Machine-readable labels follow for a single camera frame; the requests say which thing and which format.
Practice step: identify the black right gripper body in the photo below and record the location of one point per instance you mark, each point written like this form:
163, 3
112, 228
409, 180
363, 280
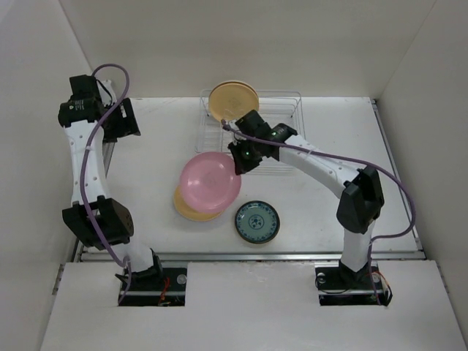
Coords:
248, 155

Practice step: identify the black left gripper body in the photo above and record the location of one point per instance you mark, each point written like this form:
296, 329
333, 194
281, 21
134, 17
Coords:
113, 127

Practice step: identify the pink plate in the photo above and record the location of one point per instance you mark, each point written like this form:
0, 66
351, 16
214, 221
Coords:
208, 182

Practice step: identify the green blue floral plate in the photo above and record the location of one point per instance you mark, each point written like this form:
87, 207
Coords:
257, 222

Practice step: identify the beige plate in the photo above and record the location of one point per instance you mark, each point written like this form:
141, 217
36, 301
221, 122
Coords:
189, 213
235, 82

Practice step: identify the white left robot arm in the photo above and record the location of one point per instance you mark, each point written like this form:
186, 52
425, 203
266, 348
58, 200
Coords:
92, 118

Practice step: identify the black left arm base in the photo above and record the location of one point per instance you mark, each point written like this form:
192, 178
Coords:
161, 286

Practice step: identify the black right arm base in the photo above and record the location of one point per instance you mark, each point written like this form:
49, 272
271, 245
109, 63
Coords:
339, 286

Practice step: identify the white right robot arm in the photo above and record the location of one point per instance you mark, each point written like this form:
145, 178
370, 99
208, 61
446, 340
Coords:
358, 190

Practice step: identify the orange plate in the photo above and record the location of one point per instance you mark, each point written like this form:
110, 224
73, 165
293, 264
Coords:
232, 101

